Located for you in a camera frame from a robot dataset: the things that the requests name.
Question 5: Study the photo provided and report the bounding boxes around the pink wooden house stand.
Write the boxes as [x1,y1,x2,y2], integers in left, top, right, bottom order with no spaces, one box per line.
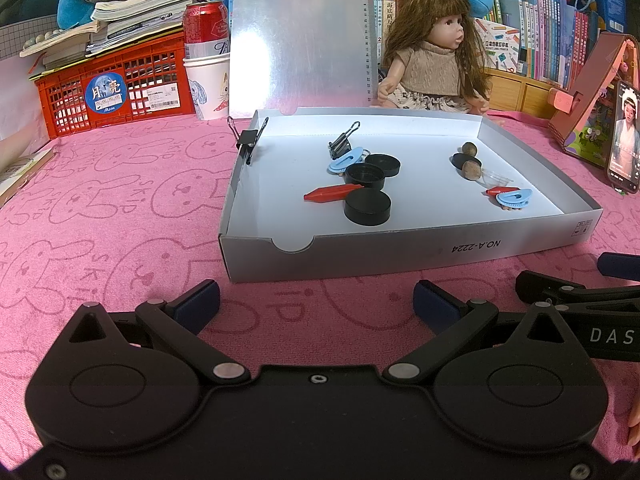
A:
[547,31,640,169]

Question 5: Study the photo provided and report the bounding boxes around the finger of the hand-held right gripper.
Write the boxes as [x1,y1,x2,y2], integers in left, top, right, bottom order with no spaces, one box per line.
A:
[515,269,640,311]
[597,252,640,281]

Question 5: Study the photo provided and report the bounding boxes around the red plastic crate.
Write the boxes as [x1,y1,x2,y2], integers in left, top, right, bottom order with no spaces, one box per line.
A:
[33,34,194,139]

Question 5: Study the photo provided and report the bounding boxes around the grey cardboard box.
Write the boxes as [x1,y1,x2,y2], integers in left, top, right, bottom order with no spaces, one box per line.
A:
[218,107,603,285]

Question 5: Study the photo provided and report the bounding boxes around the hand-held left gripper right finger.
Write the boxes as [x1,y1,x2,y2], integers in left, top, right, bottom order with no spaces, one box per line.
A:
[382,279,587,385]

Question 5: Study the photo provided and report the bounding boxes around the clear plastic cup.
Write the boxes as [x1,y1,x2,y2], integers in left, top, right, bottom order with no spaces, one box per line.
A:
[479,169,514,189]

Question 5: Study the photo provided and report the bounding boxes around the wooden drawer unit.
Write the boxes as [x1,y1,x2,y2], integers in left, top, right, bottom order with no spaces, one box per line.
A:
[482,64,566,121]

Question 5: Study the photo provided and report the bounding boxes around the colourful printed box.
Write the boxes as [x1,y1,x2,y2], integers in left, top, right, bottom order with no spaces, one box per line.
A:
[472,17,521,74]

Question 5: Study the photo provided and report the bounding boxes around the pile of worn books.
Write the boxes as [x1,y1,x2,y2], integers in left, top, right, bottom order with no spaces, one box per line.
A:
[19,0,206,69]

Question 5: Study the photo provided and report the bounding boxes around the pink rabbit print blanket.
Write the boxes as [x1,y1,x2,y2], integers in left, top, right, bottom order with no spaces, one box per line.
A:
[0,105,640,461]

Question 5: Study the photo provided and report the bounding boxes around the blue plastic clip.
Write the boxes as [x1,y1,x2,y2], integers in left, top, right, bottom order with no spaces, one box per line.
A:
[327,146,369,175]
[496,188,535,210]

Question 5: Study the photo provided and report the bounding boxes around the smartphone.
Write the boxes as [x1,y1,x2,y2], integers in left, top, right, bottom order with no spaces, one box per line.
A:
[606,79,640,194]

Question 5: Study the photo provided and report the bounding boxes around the string of beads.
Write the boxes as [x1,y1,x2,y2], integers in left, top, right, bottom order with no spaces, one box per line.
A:
[22,29,64,49]

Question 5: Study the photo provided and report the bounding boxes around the row of upright books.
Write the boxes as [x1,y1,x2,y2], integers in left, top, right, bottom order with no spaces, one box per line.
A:
[204,0,606,91]

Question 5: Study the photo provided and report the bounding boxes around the red drink can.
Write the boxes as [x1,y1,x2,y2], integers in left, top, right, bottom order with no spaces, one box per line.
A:
[182,0,231,61]

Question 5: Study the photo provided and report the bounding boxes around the translucent plastic clipboard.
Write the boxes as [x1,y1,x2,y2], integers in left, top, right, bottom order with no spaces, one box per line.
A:
[227,0,374,120]

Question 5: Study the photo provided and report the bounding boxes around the long-haired doll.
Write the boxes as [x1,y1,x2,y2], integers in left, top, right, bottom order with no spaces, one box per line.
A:
[368,0,494,116]

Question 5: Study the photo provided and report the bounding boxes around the black binder clip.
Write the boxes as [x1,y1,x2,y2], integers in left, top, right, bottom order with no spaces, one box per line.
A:
[226,115,271,166]
[328,120,362,160]

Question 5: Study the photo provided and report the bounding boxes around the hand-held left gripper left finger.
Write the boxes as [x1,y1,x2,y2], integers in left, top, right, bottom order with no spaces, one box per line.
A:
[66,279,251,385]

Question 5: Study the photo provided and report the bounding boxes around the stack of paper cups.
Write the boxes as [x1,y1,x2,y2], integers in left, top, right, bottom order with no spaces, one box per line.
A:
[182,52,231,121]

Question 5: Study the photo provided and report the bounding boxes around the flat lying book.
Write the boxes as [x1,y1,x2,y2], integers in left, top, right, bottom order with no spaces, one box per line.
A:
[0,147,56,206]

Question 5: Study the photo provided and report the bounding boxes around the black round cap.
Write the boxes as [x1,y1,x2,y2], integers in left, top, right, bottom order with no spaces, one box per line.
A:
[364,153,402,179]
[343,189,392,226]
[451,152,484,171]
[345,162,386,191]

